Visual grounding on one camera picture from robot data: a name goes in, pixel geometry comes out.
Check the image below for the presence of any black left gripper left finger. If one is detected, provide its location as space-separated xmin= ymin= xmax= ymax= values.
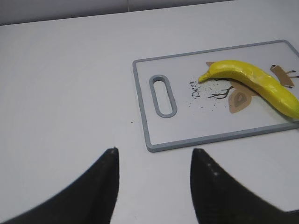
xmin=6 ymin=147 xmax=119 ymax=224

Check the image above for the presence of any white grey-rimmed cutting board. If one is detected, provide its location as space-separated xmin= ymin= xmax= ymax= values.
xmin=132 ymin=40 xmax=299 ymax=152

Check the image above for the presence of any yellow plastic banana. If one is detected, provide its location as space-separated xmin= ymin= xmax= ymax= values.
xmin=198 ymin=60 xmax=299 ymax=119

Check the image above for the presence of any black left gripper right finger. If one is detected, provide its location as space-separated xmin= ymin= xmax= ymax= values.
xmin=190 ymin=148 xmax=299 ymax=224

